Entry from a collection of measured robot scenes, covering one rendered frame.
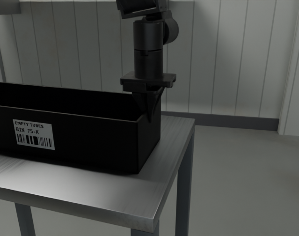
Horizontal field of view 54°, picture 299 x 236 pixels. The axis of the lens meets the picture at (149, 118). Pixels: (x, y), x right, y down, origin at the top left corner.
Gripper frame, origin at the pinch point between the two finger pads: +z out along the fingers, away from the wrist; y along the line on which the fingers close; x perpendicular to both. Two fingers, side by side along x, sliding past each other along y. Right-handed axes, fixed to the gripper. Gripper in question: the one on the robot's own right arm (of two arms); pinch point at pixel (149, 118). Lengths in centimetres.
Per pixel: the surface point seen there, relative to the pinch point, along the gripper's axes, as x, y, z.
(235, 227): -75, -25, 90
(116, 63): -204, 95, 33
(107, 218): 19.9, 1.5, 10.6
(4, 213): -49, 102, 89
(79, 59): -201, 133, 30
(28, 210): -23, 60, 57
